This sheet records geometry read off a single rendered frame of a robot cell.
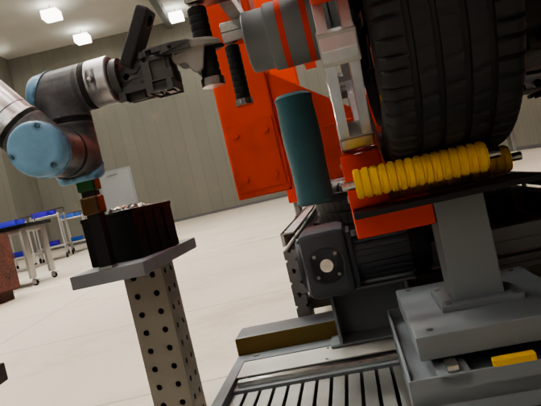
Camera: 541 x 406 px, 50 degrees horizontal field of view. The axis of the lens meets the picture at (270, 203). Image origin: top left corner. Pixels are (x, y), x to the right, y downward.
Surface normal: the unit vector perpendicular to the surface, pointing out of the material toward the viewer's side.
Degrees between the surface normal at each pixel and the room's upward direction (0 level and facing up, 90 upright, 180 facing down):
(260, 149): 90
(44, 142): 94
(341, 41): 90
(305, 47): 131
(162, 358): 90
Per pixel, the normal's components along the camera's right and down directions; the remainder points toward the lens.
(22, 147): 0.04, 0.10
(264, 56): 0.08, 0.77
